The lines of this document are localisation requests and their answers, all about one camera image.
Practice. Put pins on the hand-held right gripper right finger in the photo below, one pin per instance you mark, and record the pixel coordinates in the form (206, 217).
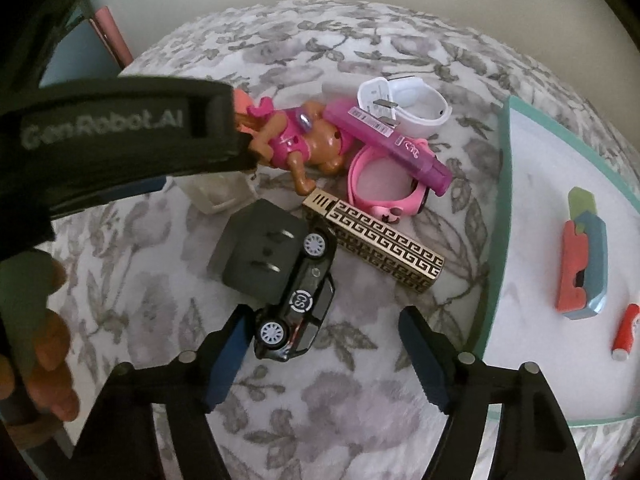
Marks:
(425, 360)

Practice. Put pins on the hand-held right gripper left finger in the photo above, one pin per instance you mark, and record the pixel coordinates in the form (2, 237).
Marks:
(227, 360)

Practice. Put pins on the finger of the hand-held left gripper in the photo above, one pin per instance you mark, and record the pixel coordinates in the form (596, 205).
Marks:
(220, 125)

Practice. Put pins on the brown dog toy pink outfit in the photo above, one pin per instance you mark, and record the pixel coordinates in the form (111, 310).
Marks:
(285, 140)

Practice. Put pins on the white hair clip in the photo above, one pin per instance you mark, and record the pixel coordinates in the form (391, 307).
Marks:
(220, 195)

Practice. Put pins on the black toy car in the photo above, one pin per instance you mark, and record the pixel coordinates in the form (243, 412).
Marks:
(300, 305)

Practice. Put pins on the black power adapter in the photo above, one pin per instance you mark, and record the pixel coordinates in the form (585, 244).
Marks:
(250, 240)

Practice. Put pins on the gold black patterned box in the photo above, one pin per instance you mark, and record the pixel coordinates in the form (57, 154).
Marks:
(385, 245)

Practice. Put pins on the pink kids watch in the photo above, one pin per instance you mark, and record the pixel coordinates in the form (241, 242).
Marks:
(407, 200)

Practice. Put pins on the white tray teal rim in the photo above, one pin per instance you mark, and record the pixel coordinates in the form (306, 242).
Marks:
(540, 240)

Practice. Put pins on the small red white bottle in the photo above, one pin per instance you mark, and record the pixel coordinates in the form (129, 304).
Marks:
(625, 332)

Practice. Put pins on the person's left hand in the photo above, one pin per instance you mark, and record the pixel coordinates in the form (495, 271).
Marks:
(50, 375)

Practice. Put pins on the light blue panel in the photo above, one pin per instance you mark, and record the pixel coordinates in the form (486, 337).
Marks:
(75, 50)

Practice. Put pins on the pink book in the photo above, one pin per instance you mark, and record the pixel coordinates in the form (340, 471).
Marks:
(112, 35)

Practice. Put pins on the purple tube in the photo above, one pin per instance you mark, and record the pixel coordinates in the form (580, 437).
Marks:
(390, 145)

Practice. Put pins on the colourful puzzle block toy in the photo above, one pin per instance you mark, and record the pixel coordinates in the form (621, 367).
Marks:
(592, 260)

